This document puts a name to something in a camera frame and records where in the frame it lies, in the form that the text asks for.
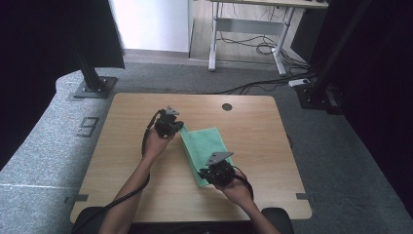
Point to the green cloth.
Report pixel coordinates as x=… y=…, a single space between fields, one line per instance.
x=203 y=143

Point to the dark round table grommet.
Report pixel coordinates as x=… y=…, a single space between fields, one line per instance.
x=227 y=106

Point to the person's left hand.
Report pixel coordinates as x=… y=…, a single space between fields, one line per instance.
x=154 y=144

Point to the white desk frame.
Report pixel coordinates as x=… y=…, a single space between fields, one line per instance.
x=248 y=26

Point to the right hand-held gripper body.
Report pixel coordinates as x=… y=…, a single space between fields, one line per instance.
x=222 y=170

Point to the black curtain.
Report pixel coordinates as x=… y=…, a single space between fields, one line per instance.
x=35 y=65
x=383 y=97

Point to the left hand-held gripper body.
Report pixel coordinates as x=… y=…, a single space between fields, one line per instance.
x=165 y=125

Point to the black metal stand with base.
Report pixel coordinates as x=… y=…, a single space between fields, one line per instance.
x=313 y=97

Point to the person's right hand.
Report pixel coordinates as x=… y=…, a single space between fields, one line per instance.
x=237 y=191

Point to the black metal stand with plate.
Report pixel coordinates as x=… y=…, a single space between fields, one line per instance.
x=92 y=83

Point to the grey tape strip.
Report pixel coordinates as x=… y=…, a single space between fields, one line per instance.
x=77 y=198
x=304 y=196

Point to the white power strip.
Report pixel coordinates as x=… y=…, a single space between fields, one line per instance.
x=299 y=82

